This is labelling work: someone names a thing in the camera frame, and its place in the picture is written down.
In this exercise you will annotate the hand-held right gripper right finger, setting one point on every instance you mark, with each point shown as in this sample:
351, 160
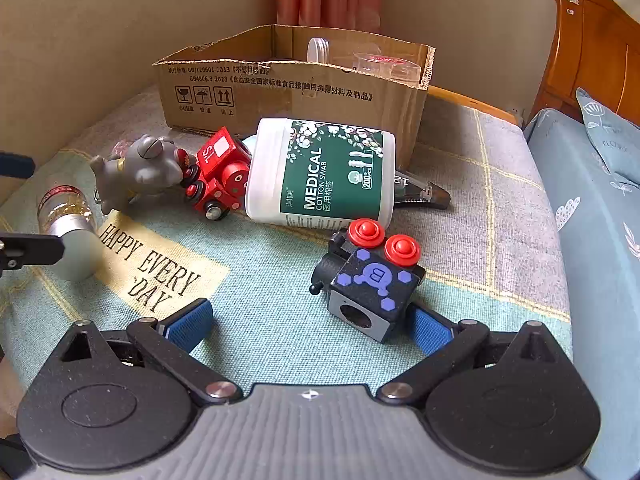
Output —
426, 331

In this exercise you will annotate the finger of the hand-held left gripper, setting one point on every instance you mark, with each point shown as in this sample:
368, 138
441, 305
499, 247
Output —
31, 251
15, 164

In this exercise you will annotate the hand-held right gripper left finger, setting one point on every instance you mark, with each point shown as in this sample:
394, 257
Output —
192, 324

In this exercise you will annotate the glass bottle with silver cap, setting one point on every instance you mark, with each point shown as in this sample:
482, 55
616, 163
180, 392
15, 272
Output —
67, 227

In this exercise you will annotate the black cube with red buttons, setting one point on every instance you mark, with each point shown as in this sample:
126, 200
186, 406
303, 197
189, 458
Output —
367, 285

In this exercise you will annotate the cardboard box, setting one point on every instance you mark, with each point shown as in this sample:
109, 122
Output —
295, 95

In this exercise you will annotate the plaid printed blanket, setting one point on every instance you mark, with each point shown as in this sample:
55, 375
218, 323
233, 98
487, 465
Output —
280, 285

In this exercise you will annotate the grey elephant figurine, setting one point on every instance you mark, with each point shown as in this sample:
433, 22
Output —
137, 170

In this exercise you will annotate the red toy train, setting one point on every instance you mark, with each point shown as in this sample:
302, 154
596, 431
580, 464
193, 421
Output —
220, 175

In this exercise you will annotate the blue patterned bed sheet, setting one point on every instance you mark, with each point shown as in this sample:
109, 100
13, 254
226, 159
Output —
595, 270

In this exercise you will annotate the white green cotton swab jar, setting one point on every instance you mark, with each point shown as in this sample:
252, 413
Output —
320, 172

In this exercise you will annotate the clear plastic container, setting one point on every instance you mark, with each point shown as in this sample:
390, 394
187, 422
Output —
385, 66

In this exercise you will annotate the blue leaf print pillow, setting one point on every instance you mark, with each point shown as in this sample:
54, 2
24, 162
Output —
612, 135

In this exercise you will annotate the white round jar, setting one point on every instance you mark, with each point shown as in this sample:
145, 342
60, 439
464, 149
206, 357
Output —
317, 50

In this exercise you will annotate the wooden headboard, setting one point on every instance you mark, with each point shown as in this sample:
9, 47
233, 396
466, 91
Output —
590, 45

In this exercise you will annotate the wooden bed rail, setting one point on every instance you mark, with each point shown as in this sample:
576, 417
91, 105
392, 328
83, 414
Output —
475, 104

